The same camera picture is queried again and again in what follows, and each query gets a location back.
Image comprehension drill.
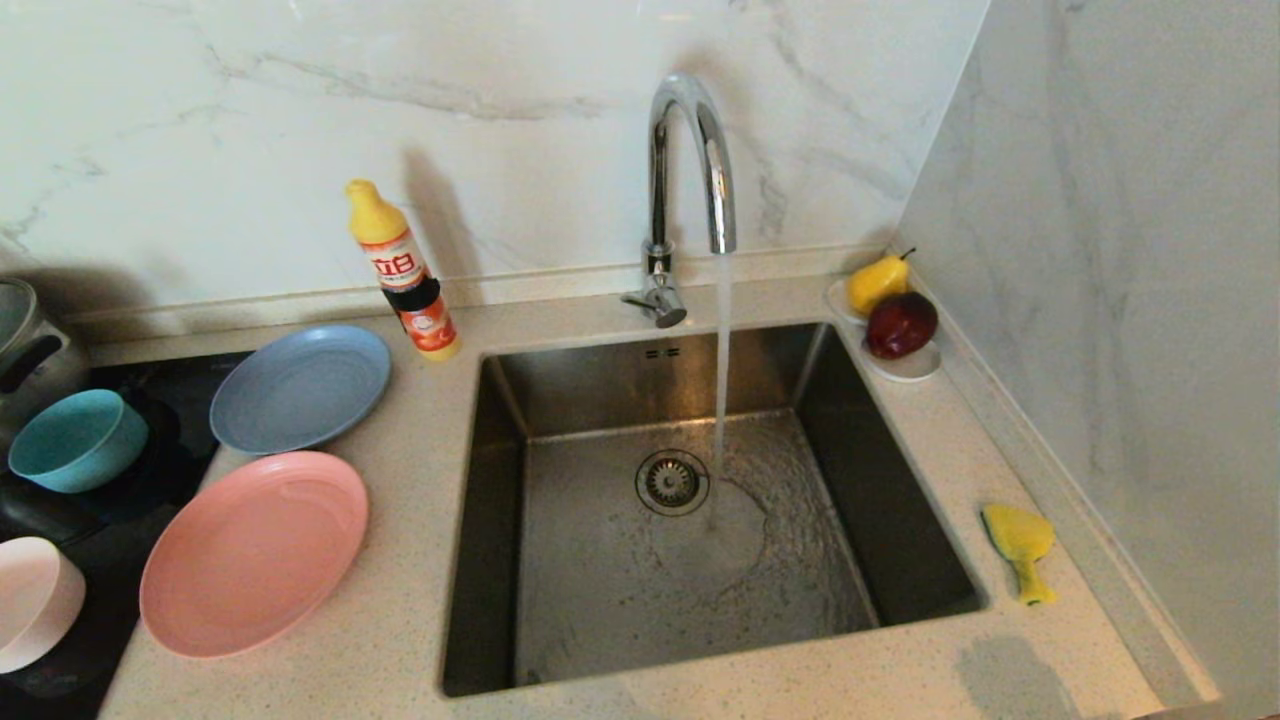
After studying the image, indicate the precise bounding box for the chrome gooseneck faucet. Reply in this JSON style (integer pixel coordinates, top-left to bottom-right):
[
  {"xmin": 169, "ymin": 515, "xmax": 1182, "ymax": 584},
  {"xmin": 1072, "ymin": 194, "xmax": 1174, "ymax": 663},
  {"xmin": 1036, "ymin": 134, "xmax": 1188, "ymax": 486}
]
[{"xmin": 620, "ymin": 72, "xmax": 739, "ymax": 329}]

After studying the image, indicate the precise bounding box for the orange dish soap bottle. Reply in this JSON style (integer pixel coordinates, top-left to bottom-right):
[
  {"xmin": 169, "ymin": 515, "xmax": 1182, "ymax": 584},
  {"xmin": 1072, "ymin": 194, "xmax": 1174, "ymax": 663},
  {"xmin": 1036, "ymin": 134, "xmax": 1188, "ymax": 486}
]
[{"xmin": 346, "ymin": 179, "xmax": 463, "ymax": 363}]

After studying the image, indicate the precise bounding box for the blue grey plate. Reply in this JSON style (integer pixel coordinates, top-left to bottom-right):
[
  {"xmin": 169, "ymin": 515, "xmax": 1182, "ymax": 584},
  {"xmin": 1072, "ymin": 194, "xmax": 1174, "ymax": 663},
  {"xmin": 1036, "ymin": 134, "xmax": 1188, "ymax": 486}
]
[{"xmin": 210, "ymin": 323, "xmax": 393, "ymax": 456}]

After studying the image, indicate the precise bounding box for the yellow green sponge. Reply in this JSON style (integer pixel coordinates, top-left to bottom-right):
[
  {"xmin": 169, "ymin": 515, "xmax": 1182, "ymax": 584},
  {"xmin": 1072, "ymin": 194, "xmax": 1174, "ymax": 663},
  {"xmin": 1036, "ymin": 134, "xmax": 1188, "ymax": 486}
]
[{"xmin": 981, "ymin": 503, "xmax": 1057, "ymax": 607}]

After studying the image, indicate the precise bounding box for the pink plate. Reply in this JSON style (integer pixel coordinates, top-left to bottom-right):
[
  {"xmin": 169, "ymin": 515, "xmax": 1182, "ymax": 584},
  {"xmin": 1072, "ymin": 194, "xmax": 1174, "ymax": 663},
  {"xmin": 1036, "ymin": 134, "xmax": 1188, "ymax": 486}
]
[{"xmin": 140, "ymin": 450, "xmax": 370, "ymax": 660}]

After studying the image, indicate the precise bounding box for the teal bowl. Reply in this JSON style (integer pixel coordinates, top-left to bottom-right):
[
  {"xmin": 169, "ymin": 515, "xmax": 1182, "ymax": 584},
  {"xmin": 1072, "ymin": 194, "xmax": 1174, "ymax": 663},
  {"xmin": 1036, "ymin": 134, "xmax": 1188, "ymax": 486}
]
[{"xmin": 8, "ymin": 388, "xmax": 151, "ymax": 495}]

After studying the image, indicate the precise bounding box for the pale pink bowl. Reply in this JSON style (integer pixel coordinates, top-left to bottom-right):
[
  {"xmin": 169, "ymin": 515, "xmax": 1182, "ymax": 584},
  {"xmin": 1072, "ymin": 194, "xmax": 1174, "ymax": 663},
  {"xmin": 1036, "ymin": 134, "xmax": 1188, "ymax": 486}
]
[{"xmin": 0, "ymin": 536, "xmax": 87, "ymax": 676}]

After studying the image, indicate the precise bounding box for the stainless steel sink basin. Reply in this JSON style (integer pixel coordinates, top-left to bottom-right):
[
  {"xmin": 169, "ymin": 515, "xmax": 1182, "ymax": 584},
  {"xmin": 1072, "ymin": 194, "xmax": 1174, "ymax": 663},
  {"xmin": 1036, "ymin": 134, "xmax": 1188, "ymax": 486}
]
[{"xmin": 440, "ymin": 320, "xmax": 991, "ymax": 699}]

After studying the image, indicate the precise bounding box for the round metal drain strainer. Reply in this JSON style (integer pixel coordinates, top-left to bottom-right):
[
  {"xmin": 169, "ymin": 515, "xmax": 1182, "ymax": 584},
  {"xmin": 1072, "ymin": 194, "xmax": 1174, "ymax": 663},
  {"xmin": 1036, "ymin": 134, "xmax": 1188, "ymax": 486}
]
[{"xmin": 635, "ymin": 449, "xmax": 711, "ymax": 518}]

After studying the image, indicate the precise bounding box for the yellow pear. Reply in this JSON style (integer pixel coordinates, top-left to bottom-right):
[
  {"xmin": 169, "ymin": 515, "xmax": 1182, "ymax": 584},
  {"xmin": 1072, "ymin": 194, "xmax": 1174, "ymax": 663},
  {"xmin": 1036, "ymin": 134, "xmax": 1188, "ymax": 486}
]
[{"xmin": 848, "ymin": 248, "xmax": 917, "ymax": 317}]

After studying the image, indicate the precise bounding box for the dark red apple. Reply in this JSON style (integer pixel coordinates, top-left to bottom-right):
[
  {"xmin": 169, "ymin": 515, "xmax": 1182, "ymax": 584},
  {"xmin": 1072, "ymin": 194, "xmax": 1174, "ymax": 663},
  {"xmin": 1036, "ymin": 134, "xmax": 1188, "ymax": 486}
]
[{"xmin": 864, "ymin": 292, "xmax": 940, "ymax": 361}]

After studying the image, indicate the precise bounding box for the small white fruit dish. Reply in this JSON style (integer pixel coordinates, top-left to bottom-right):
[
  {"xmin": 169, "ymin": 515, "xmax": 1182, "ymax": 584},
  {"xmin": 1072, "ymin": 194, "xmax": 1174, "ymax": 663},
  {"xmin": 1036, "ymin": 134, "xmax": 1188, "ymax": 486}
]
[{"xmin": 826, "ymin": 276, "xmax": 943, "ymax": 385}]

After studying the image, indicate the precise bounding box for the black frying pan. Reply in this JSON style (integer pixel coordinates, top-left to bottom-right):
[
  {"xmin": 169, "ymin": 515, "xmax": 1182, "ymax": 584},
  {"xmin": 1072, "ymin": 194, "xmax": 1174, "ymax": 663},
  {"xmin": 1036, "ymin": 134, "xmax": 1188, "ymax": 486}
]
[{"xmin": 60, "ymin": 395, "xmax": 213, "ymax": 526}]

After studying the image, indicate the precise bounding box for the black glass cooktop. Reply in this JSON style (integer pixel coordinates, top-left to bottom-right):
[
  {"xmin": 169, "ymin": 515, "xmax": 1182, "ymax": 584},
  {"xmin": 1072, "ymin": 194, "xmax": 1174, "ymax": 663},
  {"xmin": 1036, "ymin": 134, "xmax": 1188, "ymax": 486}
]
[{"xmin": 0, "ymin": 350, "xmax": 256, "ymax": 720}]

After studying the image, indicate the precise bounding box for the stainless steel pot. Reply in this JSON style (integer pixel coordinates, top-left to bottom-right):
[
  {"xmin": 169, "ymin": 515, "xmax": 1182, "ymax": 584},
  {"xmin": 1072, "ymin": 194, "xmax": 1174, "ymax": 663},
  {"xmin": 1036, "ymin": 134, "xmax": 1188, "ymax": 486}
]
[{"xmin": 0, "ymin": 278, "xmax": 91, "ymax": 441}]

